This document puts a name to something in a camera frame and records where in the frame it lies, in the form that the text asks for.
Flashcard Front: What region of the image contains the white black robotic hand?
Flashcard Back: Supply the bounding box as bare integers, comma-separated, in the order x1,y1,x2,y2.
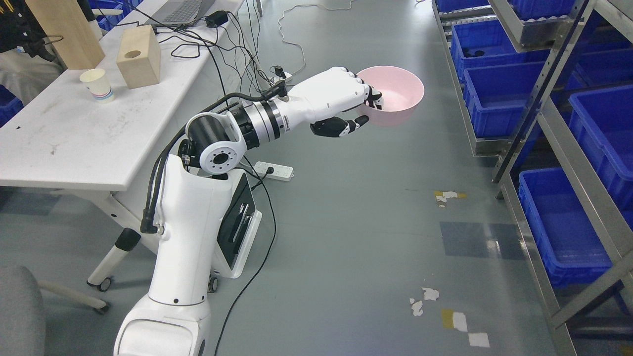
277,67,384,138

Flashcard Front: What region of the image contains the pink ikea bowl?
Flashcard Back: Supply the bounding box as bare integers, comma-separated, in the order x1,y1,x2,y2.
356,65,425,128

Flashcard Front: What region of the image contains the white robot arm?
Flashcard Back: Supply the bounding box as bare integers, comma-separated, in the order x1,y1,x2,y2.
113,86,291,356

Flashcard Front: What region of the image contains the stainless steel shelf rack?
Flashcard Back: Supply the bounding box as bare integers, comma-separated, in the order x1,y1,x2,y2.
432,0,632,356

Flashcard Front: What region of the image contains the white power strip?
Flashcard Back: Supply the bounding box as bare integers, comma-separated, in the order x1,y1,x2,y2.
253,161,294,181

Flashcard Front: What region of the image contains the grey laptop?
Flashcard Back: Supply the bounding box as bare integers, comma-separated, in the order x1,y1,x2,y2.
144,0,216,26

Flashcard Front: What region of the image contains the wooden block with hole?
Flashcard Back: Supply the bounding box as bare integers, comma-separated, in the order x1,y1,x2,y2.
117,25,161,89

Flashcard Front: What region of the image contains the paper cup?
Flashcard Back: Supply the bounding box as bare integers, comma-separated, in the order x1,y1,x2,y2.
79,68,114,103

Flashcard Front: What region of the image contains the white folding table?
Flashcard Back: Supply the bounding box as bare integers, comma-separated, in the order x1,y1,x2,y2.
0,0,248,292

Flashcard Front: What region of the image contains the tall wooden board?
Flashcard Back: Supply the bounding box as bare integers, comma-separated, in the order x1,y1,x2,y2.
25,0,105,70

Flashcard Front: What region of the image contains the grey office chair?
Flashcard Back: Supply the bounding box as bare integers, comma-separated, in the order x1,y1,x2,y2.
0,265,110,356

